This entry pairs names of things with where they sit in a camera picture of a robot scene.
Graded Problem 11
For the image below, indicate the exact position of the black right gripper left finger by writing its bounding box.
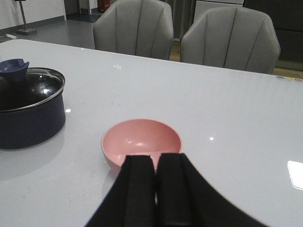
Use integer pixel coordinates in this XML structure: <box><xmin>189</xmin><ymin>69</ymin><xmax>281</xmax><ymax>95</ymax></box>
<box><xmin>86</xmin><ymin>155</ymin><xmax>155</xmax><ymax>227</ymax></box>

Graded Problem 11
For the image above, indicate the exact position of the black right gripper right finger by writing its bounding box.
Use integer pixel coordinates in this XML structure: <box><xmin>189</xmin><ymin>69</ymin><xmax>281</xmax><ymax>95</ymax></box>
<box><xmin>156</xmin><ymin>153</ymin><xmax>264</xmax><ymax>227</ymax></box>

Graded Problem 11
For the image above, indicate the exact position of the pink plastic bowl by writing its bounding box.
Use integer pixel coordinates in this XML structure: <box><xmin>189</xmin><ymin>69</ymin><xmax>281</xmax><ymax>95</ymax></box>
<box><xmin>101</xmin><ymin>119</ymin><xmax>182</xmax><ymax>173</ymax></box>

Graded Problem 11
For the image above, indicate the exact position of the glass pot lid blue knob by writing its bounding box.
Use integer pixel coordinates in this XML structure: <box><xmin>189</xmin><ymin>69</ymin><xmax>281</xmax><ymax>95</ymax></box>
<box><xmin>0</xmin><ymin>58</ymin><xmax>66</xmax><ymax>112</ymax></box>

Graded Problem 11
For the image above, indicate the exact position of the dark blue saucepan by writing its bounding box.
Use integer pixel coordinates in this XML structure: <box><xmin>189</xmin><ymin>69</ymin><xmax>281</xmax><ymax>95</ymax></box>
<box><xmin>0</xmin><ymin>89</ymin><xmax>66</xmax><ymax>150</ymax></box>

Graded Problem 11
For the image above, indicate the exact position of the right grey upholstered chair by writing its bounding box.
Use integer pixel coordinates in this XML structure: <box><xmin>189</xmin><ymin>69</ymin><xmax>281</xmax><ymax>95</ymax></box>
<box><xmin>180</xmin><ymin>7</ymin><xmax>281</xmax><ymax>74</ymax></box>

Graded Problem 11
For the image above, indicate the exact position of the grey upholstered chair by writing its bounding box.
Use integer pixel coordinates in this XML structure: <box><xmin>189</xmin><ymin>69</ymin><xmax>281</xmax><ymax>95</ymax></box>
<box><xmin>180</xmin><ymin>7</ymin><xmax>281</xmax><ymax>74</ymax></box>
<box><xmin>93</xmin><ymin>0</ymin><xmax>174</xmax><ymax>60</ymax></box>

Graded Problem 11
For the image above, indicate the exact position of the left grey upholstered chair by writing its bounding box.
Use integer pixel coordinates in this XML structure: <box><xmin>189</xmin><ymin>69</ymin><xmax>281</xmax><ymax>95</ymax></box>
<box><xmin>93</xmin><ymin>0</ymin><xmax>174</xmax><ymax>60</ymax></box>

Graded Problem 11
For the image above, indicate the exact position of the red bin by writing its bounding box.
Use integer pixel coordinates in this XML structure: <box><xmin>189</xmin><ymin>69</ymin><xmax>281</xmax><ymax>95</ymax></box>
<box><xmin>97</xmin><ymin>0</ymin><xmax>114</xmax><ymax>12</ymax></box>

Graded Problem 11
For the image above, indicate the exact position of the yellow warning sign stand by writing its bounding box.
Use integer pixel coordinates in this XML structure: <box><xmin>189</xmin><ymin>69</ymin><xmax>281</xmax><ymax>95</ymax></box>
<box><xmin>15</xmin><ymin>0</ymin><xmax>37</xmax><ymax>35</ymax></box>

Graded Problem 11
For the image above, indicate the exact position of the dark cabinet counter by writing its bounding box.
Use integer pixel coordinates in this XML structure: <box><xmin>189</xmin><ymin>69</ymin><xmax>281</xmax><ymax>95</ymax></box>
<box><xmin>244</xmin><ymin>0</ymin><xmax>303</xmax><ymax>62</ymax></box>

